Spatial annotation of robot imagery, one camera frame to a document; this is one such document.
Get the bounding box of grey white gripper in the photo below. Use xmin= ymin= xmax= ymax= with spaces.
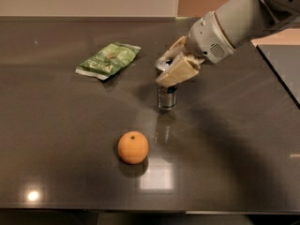
xmin=156 ymin=12 xmax=235 ymax=88

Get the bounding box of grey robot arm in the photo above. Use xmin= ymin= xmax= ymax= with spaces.
xmin=157 ymin=0 xmax=300 ymax=88

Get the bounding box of orange fruit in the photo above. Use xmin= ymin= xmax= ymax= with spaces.
xmin=117 ymin=131 xmax=149 ymax=164

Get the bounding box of silver redbull can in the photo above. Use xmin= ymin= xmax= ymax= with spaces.
xmin=156 ymin=60 xmax=177 ymax=111

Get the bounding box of dark side counter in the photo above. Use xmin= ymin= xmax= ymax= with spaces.
xmin=257 ymin=45 xmax=300 ymax=107

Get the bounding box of green jalapeno chip bag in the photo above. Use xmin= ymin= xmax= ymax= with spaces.
xmin=75 ymin=42 xmax=142 ymax=81

